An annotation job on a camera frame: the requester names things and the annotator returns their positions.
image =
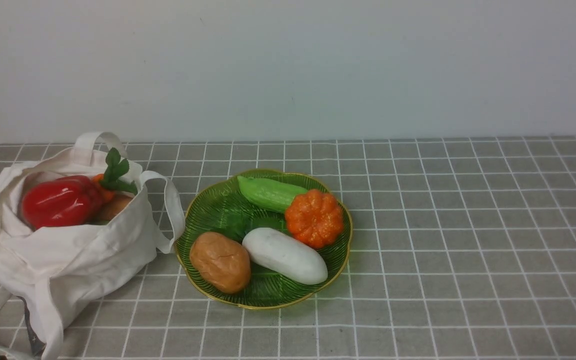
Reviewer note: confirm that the red bell pepper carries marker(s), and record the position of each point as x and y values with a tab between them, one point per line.
63	202

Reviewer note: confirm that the brown potato in bag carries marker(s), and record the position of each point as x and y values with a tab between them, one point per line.
111	209

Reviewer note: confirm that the white cloth tote bag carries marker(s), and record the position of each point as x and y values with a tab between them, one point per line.
58	271

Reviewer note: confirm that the green cucumber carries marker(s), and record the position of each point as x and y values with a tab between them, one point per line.
269	194

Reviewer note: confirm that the orange pumpkin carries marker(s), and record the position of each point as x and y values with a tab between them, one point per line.
315	219

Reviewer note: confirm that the white radish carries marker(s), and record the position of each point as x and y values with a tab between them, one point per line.
285	255

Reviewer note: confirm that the green glass plate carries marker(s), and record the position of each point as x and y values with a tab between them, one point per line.
222	208

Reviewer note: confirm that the brown potato on plate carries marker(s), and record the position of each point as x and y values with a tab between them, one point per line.
221	261

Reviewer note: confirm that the orange carrot with green leaves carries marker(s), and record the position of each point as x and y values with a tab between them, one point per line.
110	183

